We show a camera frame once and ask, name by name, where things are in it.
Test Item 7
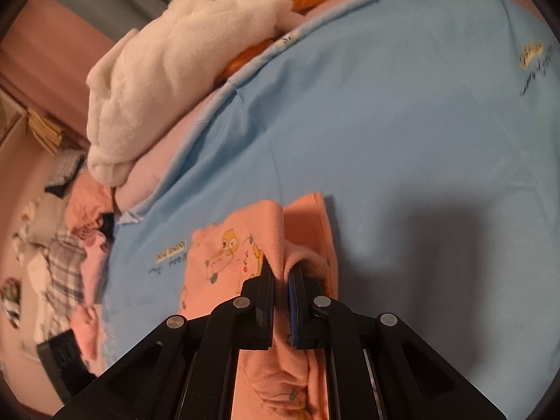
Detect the grey striped pillow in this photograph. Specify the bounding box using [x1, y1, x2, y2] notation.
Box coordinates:
[44, 149, 86, 198]

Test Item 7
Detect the yellow curtain tassel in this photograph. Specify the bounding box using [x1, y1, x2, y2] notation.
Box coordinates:
[27, 108, 64, 155]

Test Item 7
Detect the orange cartoon print shirt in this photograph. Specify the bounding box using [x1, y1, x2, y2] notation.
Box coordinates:
[178, 192, 338, 419]

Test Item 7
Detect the white plush blanket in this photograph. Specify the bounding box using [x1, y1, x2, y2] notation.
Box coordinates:
[86, 0, 304, 187]

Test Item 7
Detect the pink curtain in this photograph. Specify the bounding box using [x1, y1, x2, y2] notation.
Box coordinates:
[1, 0, 115, 148]

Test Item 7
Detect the pink quilt under sheet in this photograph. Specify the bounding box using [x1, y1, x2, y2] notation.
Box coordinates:
[116, 0, 348, 211]

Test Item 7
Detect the light pink garment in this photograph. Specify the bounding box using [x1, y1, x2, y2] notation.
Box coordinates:
[81, 230, 112, 306]

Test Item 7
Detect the salmon crumpled garment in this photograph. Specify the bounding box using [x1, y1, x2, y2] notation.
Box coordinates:
[64, 168, 114, 235]

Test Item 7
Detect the folded pink garment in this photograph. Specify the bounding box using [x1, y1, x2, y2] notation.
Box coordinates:
[70, 305, 106, 376]

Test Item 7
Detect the blue floral bed sheet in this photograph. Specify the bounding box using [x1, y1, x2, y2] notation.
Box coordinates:
[103, 0, 559, 419]

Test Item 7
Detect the plaid grey blanket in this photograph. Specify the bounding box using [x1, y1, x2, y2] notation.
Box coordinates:
[12, 194, 85, 344]

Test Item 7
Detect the black white plush toy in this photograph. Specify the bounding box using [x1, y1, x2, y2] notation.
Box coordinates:
[1, 277, 21, 329]

